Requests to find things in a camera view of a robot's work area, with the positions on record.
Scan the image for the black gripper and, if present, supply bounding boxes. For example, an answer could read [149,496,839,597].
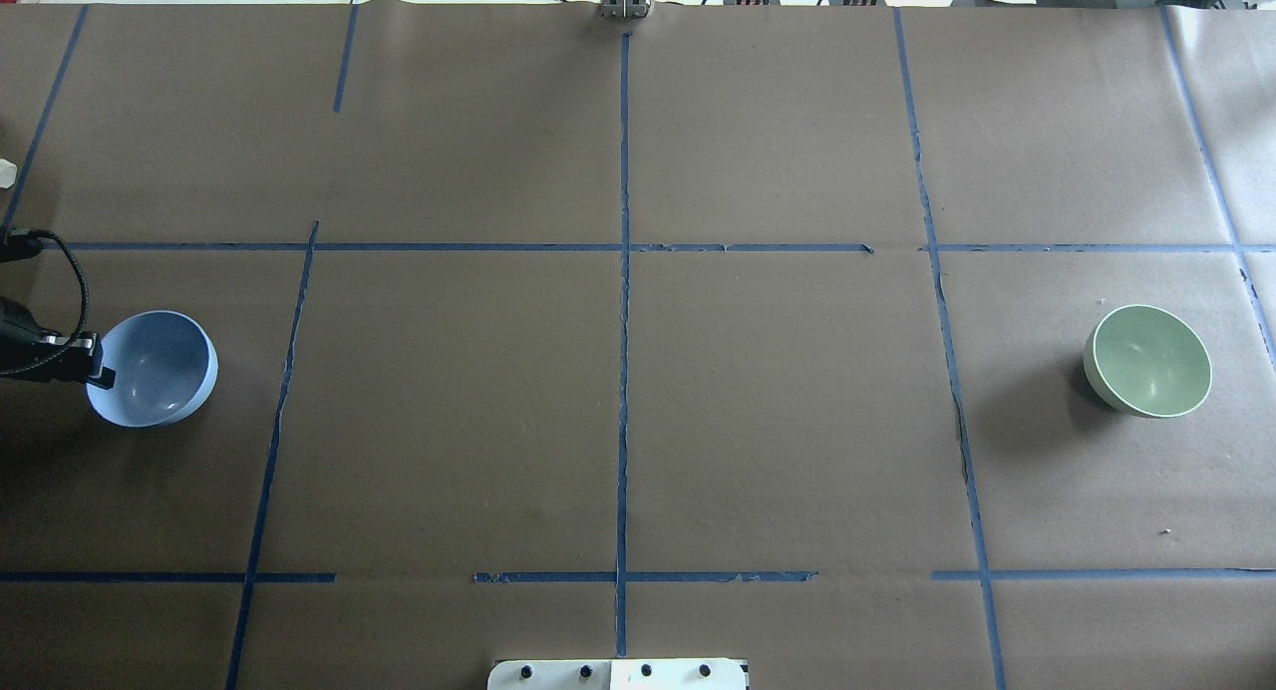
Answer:
[1,298,116,389]

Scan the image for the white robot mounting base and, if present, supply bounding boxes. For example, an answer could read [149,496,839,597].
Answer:
[486,657,752,689]

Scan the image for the blue bowl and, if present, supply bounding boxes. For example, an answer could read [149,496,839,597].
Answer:
[85,311,219,429]

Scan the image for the green bowl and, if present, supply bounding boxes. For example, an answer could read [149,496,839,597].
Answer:
[1082,304,1215,420]

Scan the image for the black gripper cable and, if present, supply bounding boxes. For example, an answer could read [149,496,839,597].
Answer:
[0,228,93,344]

